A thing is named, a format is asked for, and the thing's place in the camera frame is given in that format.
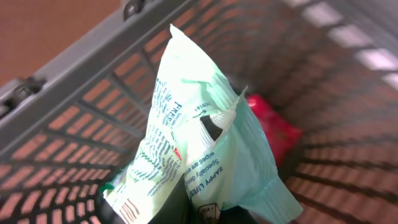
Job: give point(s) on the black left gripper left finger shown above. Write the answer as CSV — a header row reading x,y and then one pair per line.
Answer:
x,y
176,209

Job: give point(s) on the pale green wipes packet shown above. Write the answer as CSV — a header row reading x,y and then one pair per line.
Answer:
x,y
199,128

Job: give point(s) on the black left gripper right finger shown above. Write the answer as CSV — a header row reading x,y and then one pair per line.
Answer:
x,y
236,215

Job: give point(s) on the green snack packet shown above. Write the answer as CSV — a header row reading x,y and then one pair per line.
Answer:
x,y
107,186

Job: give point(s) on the grey plastic shopping basket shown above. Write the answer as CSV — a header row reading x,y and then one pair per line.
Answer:
x,y
327,67

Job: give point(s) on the red snack packet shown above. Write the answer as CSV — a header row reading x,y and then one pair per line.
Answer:
x,y
281,135

